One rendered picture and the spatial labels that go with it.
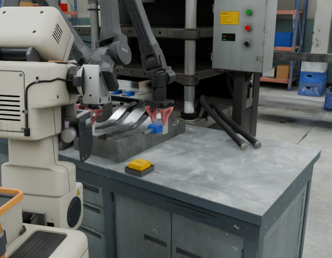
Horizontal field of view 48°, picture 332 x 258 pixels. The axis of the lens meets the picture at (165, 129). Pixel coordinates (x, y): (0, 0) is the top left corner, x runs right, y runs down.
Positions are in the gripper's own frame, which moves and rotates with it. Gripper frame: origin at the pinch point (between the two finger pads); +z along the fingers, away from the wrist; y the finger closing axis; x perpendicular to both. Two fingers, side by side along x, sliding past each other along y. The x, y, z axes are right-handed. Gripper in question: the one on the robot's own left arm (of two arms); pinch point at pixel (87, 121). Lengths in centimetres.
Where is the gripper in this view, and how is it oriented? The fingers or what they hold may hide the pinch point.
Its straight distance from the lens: 161.1
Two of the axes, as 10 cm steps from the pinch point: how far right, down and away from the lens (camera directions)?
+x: -5.6, 1.0, -8.2
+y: -8.0, -3.0, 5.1
